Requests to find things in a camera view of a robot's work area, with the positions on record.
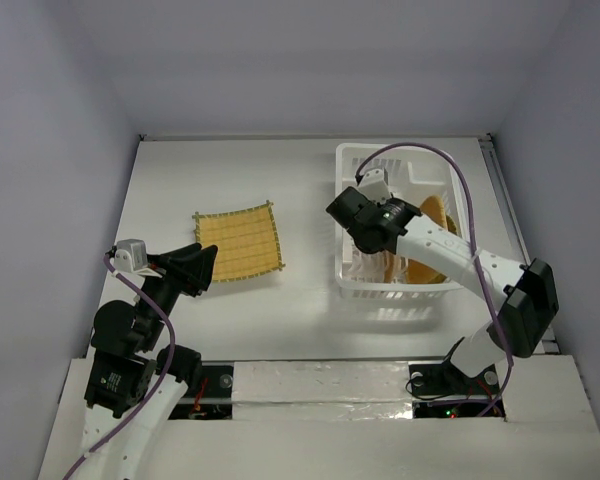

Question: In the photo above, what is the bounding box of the aluminium side rail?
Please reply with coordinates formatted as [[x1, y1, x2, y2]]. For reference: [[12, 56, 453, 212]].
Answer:
[[478, 133, 561, 354]]

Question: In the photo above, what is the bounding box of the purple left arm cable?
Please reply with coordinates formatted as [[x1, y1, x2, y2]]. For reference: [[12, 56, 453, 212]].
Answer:
[[54, 252, 176, 480]]

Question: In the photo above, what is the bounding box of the rounded woven bamboo tray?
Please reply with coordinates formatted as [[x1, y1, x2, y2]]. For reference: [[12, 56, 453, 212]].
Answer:
[[383, 251, 407, 283]]

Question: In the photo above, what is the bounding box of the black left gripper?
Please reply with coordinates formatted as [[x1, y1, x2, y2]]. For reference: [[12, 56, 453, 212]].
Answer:
[[137, 240, 218, 347]]

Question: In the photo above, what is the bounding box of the white plastic dish rack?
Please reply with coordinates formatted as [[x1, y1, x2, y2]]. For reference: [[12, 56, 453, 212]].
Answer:
[[335, 143, 468, 301]]

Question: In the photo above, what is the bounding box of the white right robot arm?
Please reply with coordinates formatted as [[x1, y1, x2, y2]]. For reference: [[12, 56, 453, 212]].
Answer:
[[176, 187, 558, 392]]

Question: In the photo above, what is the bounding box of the white foam front panel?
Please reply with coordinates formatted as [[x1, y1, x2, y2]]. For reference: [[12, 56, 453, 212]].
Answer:
[[37, 354, 600, 480]]

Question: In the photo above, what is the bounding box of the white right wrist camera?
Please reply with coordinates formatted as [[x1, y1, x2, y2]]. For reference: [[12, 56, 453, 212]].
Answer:
[[357, 168, 392, 204]]

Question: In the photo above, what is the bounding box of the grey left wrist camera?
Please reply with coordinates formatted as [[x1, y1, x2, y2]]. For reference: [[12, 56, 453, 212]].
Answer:
[[111, 239, 149, 273]]

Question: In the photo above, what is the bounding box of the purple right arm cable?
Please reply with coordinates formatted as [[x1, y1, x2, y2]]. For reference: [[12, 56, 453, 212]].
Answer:
[[355, 143, 514, 419]]

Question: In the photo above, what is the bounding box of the round woven bamboo plate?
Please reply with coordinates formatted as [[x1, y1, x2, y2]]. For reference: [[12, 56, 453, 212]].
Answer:
[[406, 195, 458, 284]]

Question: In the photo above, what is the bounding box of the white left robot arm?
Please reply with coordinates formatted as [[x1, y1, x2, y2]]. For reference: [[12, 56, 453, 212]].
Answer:
[[65, 239, 218, 479]]

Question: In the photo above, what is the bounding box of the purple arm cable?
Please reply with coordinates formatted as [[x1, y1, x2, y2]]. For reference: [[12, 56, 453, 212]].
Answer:
[[355, 143, 514, 419], [54, 252, 176, 480]]

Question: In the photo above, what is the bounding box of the square woven bamboo tray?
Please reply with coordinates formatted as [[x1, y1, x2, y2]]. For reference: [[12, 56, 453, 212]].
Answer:
[[192, 201, 285, 283]]

